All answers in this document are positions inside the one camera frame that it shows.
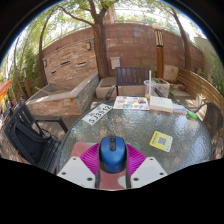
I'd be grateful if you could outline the black metal chair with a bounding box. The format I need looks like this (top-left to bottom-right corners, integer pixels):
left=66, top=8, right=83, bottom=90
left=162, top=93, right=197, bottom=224
left=2, top=103, right=69, bottom=173

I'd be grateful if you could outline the slim tree trunk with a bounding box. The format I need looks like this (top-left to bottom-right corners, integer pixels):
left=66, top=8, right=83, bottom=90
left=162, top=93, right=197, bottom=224
left=163, top=6, right=194, bottom=71

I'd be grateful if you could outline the raised stone planter bed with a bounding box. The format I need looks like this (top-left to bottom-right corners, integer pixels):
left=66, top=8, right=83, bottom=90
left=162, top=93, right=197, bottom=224
left=25, top=72, right=100, bottom=117

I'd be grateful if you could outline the white number plate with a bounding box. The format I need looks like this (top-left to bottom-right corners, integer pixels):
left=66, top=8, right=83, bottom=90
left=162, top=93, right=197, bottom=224
left=81, top=103, right=114, bottom=126

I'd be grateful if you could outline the white square planter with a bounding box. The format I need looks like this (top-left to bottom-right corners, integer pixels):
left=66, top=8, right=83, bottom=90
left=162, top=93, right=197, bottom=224
left=151, top=78, right=171, bottom=98

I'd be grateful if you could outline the dark wooden slatted chair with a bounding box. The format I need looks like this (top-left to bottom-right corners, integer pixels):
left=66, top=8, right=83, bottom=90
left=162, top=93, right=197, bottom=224
left=105, top=66, right=152, bottom=101

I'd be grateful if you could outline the colourful printed leaflet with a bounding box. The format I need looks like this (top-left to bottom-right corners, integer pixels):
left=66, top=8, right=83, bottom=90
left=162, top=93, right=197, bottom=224
left=112, top=95, right=151, bottom=111

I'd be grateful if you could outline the yellow square card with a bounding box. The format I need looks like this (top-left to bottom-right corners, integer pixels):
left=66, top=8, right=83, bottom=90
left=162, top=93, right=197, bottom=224
left=149, top=130, right=174, bottom=153

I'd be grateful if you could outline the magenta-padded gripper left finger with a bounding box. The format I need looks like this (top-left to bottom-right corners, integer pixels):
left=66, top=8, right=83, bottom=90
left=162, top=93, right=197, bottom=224
left=56, top=143, right=101, bottom=190

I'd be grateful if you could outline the blue computer mouse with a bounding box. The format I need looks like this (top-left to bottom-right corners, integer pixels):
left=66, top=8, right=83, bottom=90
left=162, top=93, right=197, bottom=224
left=98, top=135, right=128, bottom=175

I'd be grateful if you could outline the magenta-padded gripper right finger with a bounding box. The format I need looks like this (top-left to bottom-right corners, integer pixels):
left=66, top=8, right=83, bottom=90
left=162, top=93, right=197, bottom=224
left=125, top=142, right=168, bottom=190

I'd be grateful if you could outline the small green tube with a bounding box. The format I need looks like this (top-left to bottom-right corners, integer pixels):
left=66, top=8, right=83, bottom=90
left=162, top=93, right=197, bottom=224
left=185, top=110, right=199, bottom=121

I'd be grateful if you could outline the dark wicker chair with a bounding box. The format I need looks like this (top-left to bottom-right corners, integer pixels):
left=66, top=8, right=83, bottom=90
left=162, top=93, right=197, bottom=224
left=193, top=101, right=224, bottom=159

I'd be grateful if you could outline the forked tree trunk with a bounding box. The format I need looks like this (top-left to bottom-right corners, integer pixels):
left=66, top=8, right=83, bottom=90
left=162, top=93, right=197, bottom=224
left=56, top=0, right=121, bottom=80

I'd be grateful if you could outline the low concrete planter box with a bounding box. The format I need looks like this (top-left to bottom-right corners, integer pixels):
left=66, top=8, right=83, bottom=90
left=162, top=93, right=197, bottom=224
left=95, top=77, right=118, bottom=99

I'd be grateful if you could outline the thin pale booklet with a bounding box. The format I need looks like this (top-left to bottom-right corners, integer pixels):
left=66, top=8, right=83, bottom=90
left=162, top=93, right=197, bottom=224
left=172, top=103, right=188, bottom=115

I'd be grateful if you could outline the grey wall box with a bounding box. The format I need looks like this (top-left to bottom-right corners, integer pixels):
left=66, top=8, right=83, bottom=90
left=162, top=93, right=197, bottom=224
left=110, top=56, right=122, bottom=70

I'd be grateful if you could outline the wooden garden lamp post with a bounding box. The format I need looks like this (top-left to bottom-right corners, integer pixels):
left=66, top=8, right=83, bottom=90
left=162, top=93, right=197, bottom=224
left=151, top=23, right=166, bottom=80

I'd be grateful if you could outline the clear plastic cup with straw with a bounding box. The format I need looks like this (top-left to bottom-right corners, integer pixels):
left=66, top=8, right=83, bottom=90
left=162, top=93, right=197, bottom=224
left=143, top=69, right=157, bottom=101

